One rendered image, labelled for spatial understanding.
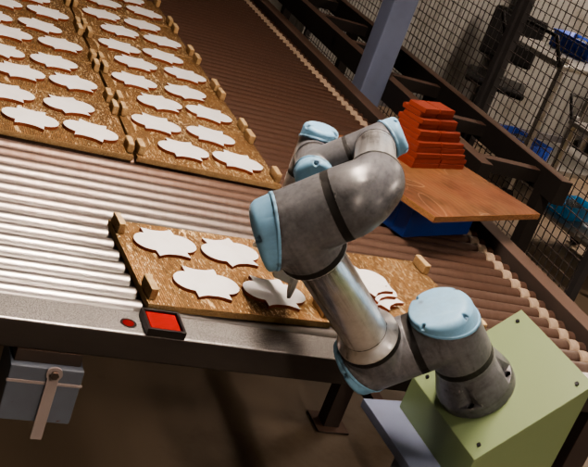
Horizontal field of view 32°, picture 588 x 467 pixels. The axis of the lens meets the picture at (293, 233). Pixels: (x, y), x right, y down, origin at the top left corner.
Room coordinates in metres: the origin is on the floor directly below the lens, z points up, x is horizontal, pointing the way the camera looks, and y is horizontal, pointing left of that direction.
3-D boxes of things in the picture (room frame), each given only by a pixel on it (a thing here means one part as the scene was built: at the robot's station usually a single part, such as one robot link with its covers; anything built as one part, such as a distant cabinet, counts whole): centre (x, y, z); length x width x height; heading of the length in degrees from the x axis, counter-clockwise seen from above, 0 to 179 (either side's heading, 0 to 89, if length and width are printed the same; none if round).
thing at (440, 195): (2.93, -0.31, 1.03); 0.50 x 0.50 x 0.02; 49
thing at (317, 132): (1.98, 0.02, 1.27); 0.09 x 0.08 x 0.11; 7
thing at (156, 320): (1.74, 0.17, 0.92); 0.06 x 0.06 x 0.01; 27
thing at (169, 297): (2.03, 0.12, 0.93); 0.41 x 0.35 x 0.02; 120
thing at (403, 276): (2.24, -0.23, 0.93); 0.41 x 0.35 x 0.02; 122
